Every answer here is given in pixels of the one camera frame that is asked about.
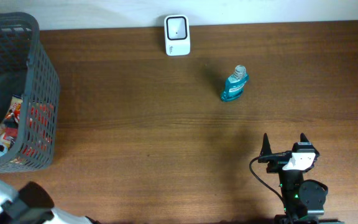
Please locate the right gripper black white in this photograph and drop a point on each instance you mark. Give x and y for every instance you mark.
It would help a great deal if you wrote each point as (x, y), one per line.
(277, 160)

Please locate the teal Listerine mouthwash bottle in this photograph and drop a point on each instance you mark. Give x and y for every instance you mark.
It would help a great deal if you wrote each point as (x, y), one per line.
(234, 85)

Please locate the orange red snack bag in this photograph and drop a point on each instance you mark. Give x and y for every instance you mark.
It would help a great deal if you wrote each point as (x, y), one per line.
(39, 137)

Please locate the beige wet wipes pack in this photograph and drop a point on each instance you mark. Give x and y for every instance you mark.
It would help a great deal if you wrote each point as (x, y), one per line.
(9, 125)

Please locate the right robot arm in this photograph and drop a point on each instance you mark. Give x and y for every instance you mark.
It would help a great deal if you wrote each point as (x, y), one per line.
(303, 200)

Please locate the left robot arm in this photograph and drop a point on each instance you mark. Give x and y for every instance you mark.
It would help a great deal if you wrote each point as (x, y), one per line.
(33, 205)

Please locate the white barcode scanner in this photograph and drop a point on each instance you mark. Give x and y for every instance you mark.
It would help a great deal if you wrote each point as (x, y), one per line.
(177, 35)

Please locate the grey plastic basket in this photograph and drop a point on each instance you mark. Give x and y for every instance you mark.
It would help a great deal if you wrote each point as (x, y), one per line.
(25, 71)

